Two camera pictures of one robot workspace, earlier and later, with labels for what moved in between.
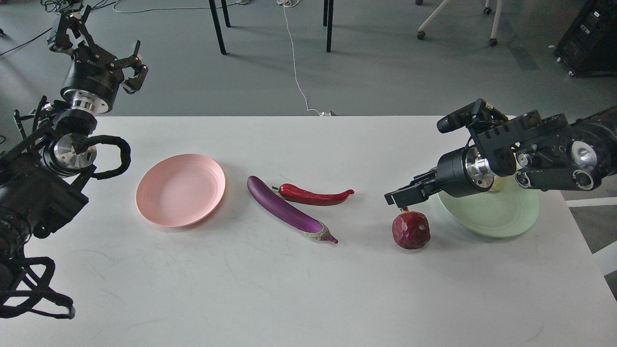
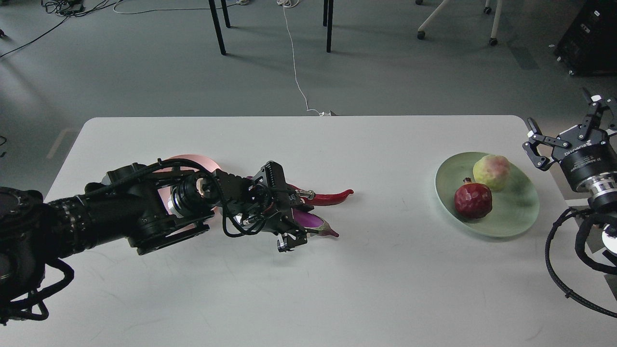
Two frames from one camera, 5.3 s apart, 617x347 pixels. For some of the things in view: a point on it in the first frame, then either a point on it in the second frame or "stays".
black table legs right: (328, 16) stays
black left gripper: (93, 80) → (265, 203)
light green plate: (505, 212) stays
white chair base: (493, 41) stays
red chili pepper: (293, 193) stays
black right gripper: (463, 172) → (584, 158)
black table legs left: (216, 22) stays
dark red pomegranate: (410, 230) → (473, 200)
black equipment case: (588, 47) stays
